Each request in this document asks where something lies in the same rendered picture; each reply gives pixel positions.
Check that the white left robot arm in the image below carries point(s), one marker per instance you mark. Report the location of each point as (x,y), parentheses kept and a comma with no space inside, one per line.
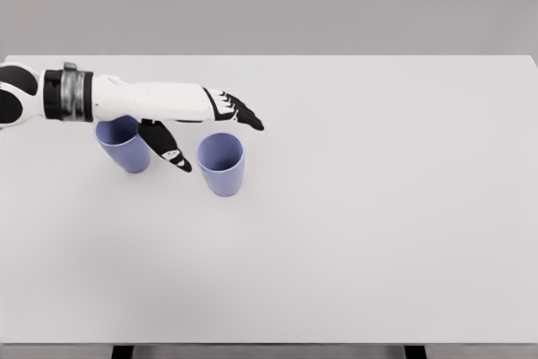
(63,92)

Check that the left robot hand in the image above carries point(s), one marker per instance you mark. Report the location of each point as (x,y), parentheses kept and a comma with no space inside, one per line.
(176,102)

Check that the lavender plastic cup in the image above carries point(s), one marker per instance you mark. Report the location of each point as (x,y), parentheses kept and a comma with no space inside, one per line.
(220,163)
(126,149)

